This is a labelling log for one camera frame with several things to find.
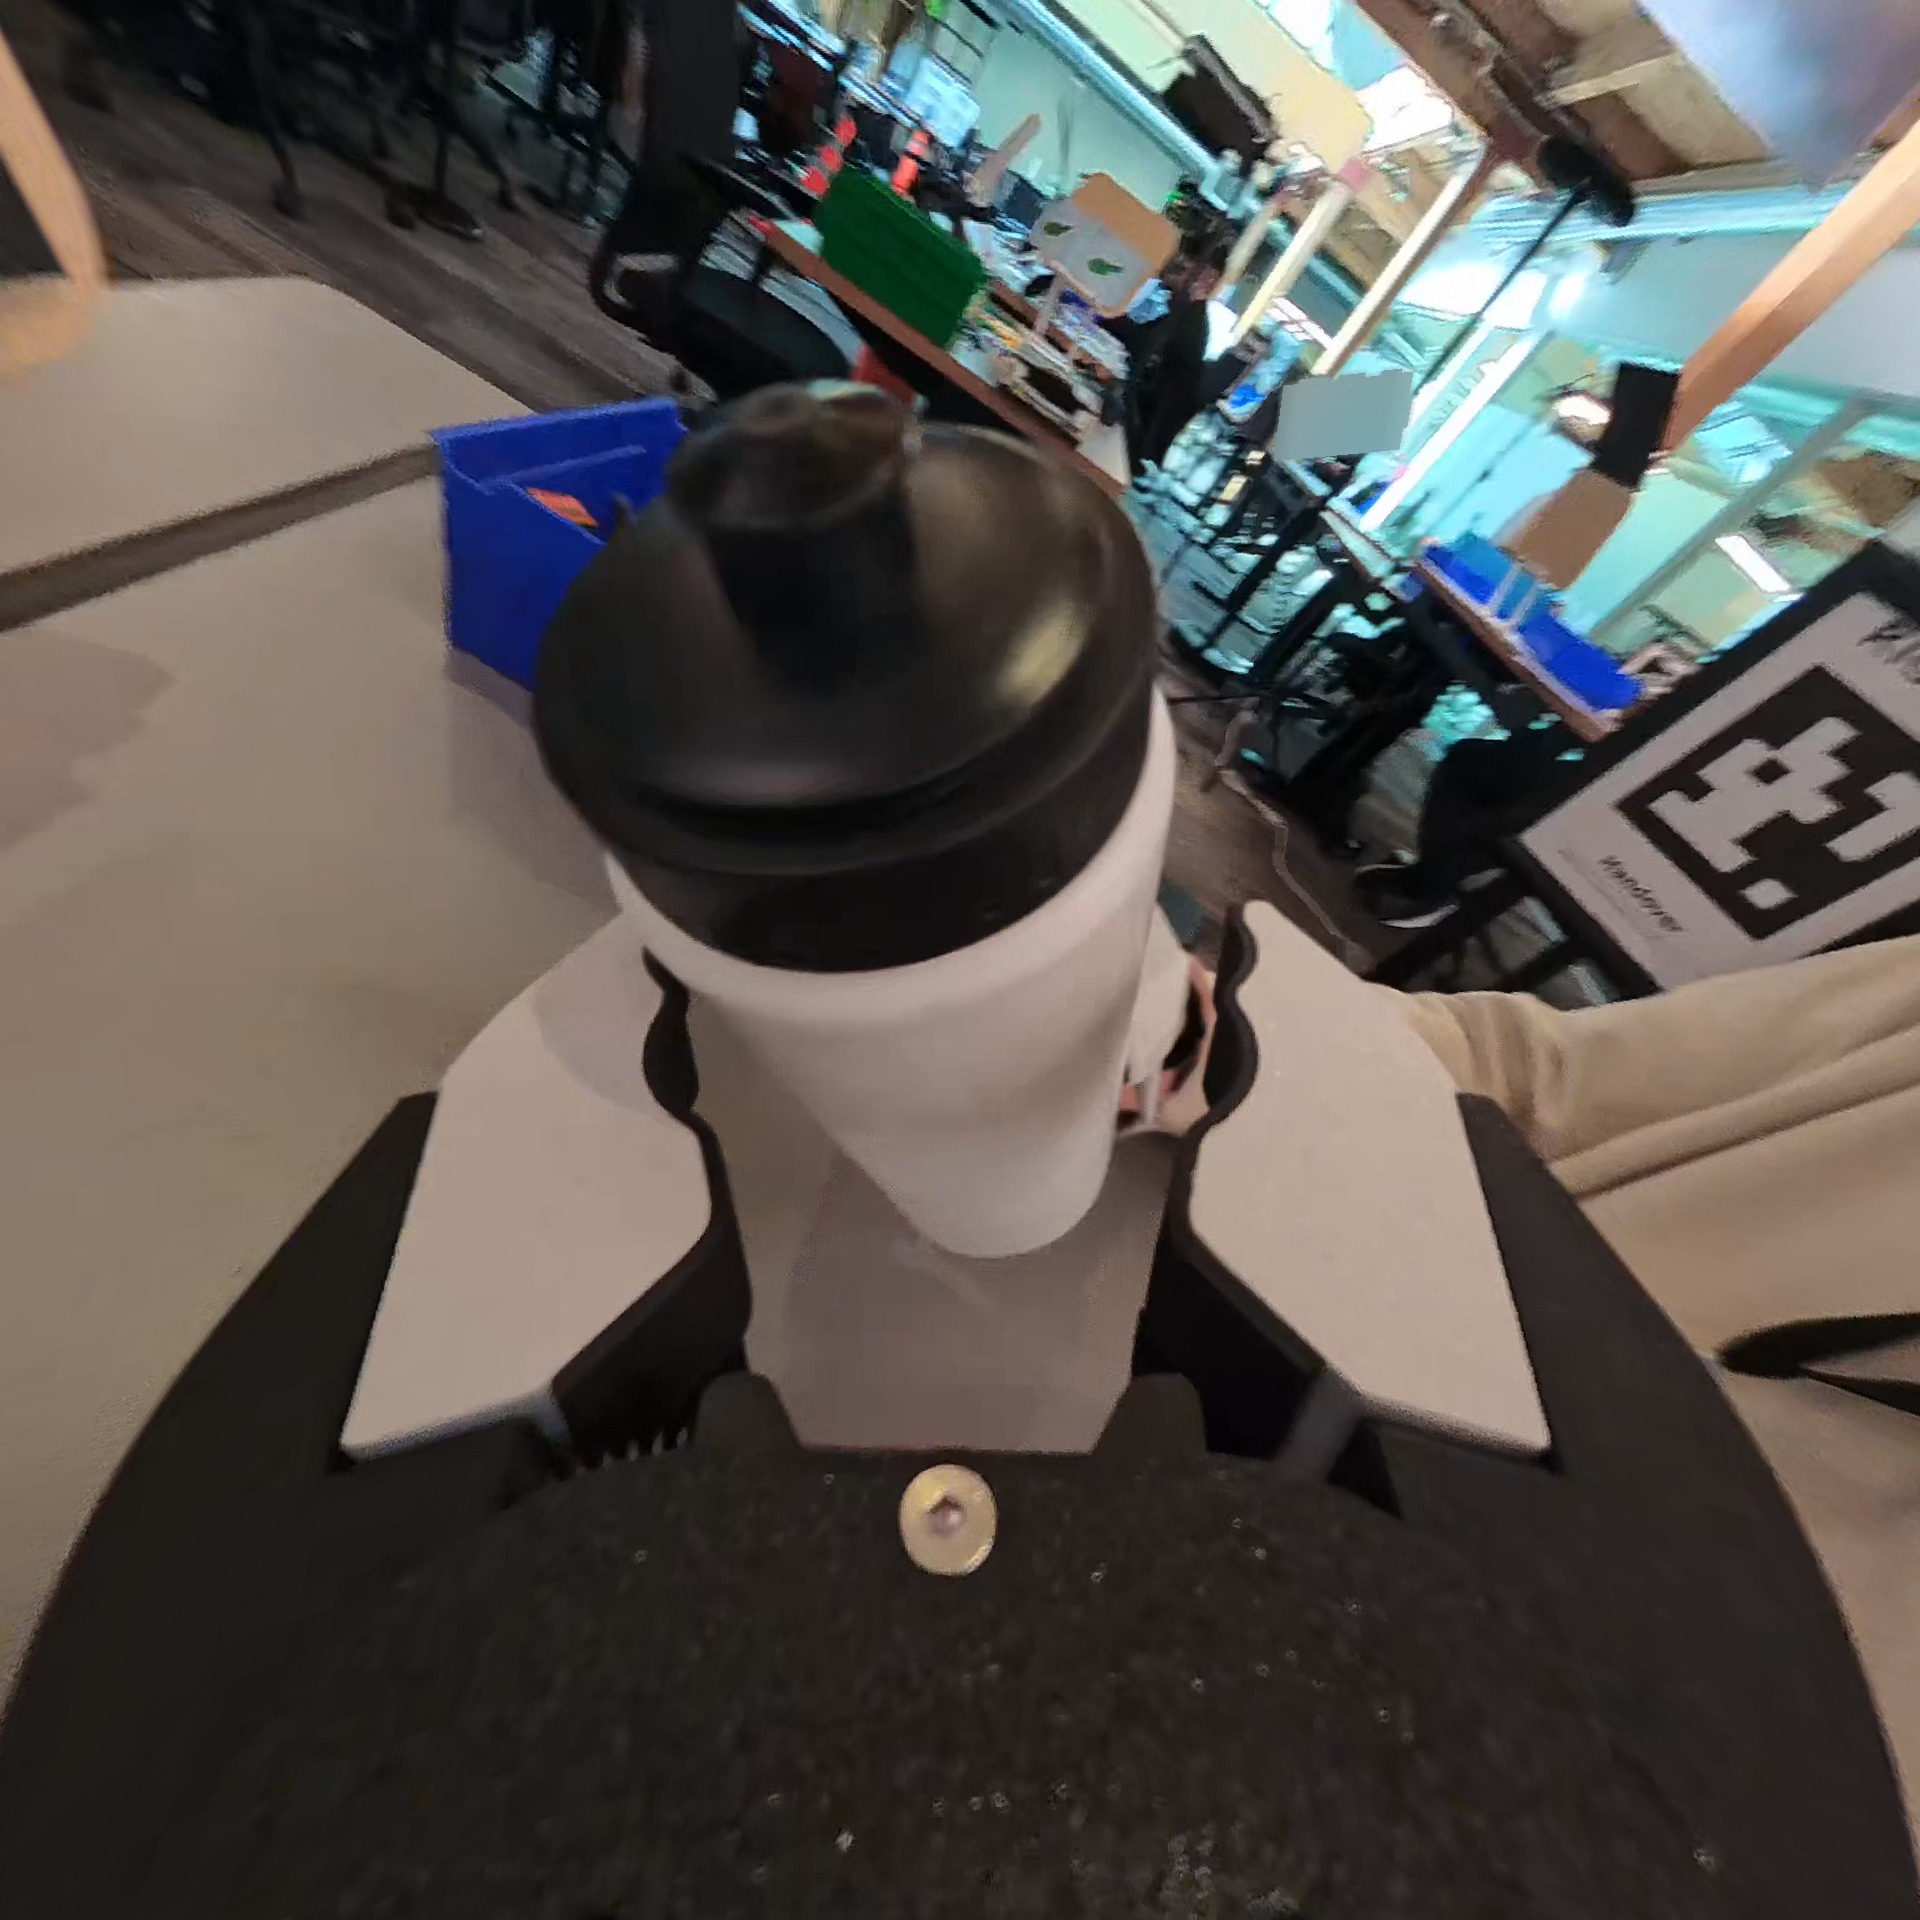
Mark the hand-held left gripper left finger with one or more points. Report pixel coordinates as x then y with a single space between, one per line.
509 1229

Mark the wooden table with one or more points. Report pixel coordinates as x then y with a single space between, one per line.
930 368

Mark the stack of green bins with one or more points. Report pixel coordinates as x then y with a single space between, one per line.
901 264

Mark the grey desk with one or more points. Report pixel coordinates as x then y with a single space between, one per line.
225 900

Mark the row of blue bins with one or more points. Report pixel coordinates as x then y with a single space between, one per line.
1558 652

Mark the white bottle with black cap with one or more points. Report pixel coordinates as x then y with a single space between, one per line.
840 674

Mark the cardboard sign with green leaves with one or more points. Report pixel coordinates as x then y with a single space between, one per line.
1109 224

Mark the black office chair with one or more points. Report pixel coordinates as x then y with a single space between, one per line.
682 118

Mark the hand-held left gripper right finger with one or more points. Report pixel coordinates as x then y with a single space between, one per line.
1349 1229

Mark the cardboard box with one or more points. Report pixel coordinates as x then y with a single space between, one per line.
1569 533

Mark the blue plastic bin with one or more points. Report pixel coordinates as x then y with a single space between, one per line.
493 586

